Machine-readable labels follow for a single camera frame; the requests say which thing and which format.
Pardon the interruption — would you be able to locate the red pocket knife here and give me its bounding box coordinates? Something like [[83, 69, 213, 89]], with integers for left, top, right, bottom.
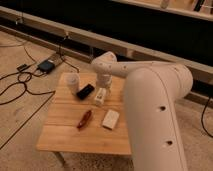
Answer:
[[77, 110, 92, 129]]

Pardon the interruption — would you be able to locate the metal table leg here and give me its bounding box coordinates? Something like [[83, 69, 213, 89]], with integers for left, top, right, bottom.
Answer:
[[53, 152, 66, 166]]

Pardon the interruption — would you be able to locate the black floor cable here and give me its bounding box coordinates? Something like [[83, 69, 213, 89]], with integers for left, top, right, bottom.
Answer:
[[0, 43, 56, 106]]

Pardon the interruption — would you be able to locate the white plastic bottle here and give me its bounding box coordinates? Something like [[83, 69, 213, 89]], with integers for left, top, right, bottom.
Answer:
[[94, 88, 107, 106]]

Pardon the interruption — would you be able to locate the wooden table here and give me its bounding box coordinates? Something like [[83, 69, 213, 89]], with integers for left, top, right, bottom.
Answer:
[[37, 73, 131, 155]]

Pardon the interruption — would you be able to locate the translucent plastic cup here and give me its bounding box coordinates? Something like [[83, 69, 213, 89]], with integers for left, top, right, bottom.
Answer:
[[65, 73, 80, 95]]

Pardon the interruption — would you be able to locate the black smartphone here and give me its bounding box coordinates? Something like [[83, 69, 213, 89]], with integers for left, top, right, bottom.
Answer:
[[77, 84, 94, 100]]

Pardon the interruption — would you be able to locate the white rectangular box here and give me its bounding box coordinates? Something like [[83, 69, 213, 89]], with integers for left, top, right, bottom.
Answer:
[[102, 110, 120, 130]]

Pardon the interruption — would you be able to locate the black power adapter box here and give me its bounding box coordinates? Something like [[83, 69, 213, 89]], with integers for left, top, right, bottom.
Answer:
[[37, 60, 55, 73]]

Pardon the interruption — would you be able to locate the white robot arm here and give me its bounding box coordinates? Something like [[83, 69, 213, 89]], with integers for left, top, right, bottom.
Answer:
[[91, 52, 193, 171]]

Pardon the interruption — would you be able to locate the small black plug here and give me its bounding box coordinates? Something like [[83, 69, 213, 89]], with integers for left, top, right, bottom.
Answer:
[[17, 64, 28, 72]]

